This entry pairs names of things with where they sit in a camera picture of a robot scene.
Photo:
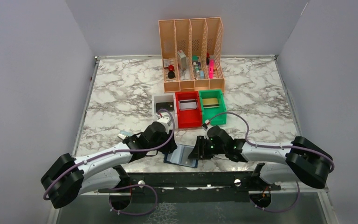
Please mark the green plastic bin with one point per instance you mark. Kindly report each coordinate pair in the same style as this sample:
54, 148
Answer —
208, 113

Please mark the red and black stamp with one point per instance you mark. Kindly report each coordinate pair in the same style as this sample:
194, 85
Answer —
171, 73

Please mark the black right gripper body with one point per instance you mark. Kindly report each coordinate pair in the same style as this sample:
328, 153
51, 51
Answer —
220, 149

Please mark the navy blue card holder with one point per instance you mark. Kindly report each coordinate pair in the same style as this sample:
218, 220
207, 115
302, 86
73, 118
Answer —
180, 157

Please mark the gold card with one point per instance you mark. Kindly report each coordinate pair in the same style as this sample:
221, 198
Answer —
210, 102

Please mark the white plastic bin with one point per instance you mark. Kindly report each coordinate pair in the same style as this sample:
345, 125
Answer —
166, 97

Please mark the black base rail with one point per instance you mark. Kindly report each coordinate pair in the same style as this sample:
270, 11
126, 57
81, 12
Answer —
190, 187

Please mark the white box in organizer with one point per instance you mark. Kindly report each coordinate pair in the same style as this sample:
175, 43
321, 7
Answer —
182, 60

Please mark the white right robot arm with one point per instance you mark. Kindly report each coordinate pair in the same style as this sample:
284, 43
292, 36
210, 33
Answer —
299, 160

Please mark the red plastic bin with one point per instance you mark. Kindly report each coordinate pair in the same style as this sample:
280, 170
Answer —
189, 118

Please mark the silver card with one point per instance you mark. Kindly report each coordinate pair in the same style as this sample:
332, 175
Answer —
187, 105

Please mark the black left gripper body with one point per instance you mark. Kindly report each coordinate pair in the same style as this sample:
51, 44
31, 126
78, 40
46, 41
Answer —
163, 140

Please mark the pink highlighter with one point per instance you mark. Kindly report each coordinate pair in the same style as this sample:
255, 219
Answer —
211, 68

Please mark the light blue stapler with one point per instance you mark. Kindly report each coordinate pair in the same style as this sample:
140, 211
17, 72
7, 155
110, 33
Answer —
124, 134

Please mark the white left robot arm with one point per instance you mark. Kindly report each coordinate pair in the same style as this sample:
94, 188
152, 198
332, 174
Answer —
71, 176

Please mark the peach desk file organizer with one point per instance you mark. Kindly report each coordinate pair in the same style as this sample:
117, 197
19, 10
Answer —
201, 40

